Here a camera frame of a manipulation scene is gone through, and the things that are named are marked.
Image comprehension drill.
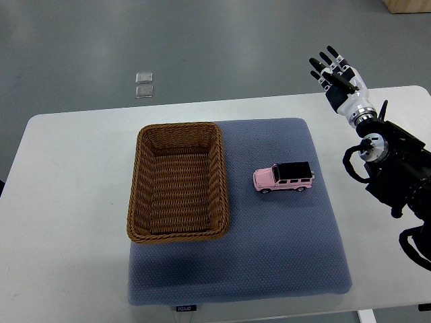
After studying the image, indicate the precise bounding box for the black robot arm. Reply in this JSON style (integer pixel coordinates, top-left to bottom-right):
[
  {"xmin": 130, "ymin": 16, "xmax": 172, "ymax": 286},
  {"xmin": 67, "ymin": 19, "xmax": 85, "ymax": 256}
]
[{"xmin": 342, "ymin": 104, "xmax": 430, "ymax": 270}]

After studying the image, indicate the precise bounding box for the black mat brand label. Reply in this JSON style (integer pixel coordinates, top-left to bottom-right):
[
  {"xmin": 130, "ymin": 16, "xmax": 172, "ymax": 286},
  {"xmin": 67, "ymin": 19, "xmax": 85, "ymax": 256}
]
[{"xmin": 176, "ymin": 305, "xmax": 197, "ymax": 312}]

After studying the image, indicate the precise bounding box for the lower clear floor plate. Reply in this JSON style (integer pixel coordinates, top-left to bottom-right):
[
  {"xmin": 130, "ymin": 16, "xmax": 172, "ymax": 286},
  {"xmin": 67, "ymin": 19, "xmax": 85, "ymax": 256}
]
[{"xmin": 135, "ymin": 85, "xmax": 154, "ymax": 98}]

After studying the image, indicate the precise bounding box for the pink toy car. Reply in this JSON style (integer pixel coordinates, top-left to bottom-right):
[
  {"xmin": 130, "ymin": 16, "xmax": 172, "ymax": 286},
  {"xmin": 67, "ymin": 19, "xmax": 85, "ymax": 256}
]
[{"xmin": 253, "ymin": 161, "xmax": 314, "ymax": 194}]

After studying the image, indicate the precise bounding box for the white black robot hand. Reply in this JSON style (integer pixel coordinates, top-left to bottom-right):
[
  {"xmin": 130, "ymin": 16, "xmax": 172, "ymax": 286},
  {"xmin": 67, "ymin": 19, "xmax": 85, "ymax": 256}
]
[{"xmin": 309, "ymin": 46, "xmax": 377, "ymax": 128}]

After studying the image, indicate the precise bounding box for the wooden box corner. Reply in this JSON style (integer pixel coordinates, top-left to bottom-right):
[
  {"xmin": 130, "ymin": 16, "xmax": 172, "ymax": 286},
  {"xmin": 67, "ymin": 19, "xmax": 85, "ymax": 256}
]
[{"xmin": 383, "ymin": 0, "xmax": 431, "ymax": 14}]

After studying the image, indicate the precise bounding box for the white table leg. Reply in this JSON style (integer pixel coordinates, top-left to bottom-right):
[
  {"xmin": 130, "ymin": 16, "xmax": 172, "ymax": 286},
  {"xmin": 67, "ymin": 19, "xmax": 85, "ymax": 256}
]
[{"xmin": 357, "ymin": 309, "xmax": 376, "ymax": 323}]

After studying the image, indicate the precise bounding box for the brown wicker basket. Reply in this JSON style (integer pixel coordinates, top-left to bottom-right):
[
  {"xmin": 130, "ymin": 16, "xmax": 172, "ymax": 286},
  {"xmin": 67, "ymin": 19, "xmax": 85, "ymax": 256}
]
[{"xmin": 127, "ymin": 122, "xmax": 230, "ymax": 244}]

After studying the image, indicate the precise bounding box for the clear floor plate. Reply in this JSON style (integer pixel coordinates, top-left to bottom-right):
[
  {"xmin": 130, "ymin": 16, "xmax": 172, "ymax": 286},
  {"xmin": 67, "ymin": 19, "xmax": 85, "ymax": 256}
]
[
  {"xmin": 135, "ymin": 72, "xmax": 153, "ymax": 84},
  {"xmin": 135, "ymin": 85, "xmax": 154, "ymax": 98}
]

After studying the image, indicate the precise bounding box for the upper clear floor plate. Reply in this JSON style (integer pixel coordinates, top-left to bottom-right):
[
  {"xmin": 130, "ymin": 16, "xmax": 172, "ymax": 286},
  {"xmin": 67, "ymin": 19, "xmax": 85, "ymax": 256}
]
[{"xmin": 135, "ymin": 72, "xmax": 153, "ymax": 84}]

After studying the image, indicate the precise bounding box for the blue-grey padded mat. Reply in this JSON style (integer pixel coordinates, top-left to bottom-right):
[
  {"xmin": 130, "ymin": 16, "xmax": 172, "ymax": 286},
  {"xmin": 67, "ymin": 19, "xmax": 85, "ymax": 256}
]
[{"xmin": 129, "ymin": 118, "xmax": 352, "ymax": 306}]

